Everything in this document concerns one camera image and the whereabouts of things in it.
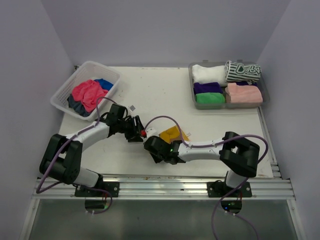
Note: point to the pink towel in basket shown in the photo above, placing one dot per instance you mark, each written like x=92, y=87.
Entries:
x=89, y=93

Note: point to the grey plastic tray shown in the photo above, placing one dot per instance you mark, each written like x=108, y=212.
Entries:
x=261, y=85

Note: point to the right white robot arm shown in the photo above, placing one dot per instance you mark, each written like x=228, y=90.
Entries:
x=239, y=154

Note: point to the white rolled towel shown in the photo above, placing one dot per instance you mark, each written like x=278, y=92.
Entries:
x=205, y=75

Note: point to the white perforated plastic basket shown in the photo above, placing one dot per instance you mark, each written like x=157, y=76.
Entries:
x=88, y=70

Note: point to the yellow brown towel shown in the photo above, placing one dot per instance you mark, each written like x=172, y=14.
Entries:
x=173, y=134

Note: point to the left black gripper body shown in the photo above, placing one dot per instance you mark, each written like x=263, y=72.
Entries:
x=128, y=128

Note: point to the aluminium mounting rail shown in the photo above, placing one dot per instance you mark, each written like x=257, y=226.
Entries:
x=195, y=188

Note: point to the purple rolled towel back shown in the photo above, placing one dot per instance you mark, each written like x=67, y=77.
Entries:
x=245, y=83

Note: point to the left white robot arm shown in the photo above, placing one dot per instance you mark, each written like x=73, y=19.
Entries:
x=63, y=155

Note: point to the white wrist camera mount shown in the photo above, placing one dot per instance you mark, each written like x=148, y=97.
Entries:
x=132, y=108
x=149, y=132

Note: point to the green rolled towel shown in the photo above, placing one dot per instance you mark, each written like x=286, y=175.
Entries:
x=210, y=98

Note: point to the purple rolled towel front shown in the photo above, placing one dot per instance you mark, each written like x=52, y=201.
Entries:
x=212, y=87

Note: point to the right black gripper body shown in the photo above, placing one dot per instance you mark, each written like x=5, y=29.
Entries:
x=157, y=158

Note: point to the purple rolled towel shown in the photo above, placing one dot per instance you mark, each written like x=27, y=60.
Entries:
x=245, y=83
x=212, y=87

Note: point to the blue towel in basket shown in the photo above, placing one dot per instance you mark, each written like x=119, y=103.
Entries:
x=105, y=85

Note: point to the dark grey towel in basket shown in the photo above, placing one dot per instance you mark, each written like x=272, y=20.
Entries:
x=77, y=106

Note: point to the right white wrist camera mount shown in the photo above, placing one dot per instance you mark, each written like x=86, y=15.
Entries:
x=149, y=132

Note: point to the pink rolled towel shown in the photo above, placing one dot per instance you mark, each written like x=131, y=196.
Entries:
x=243, y=94

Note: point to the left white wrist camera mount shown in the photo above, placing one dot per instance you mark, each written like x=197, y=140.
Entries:
x=132, y=108

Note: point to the green white striped towel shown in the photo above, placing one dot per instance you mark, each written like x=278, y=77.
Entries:
x=240, y=72

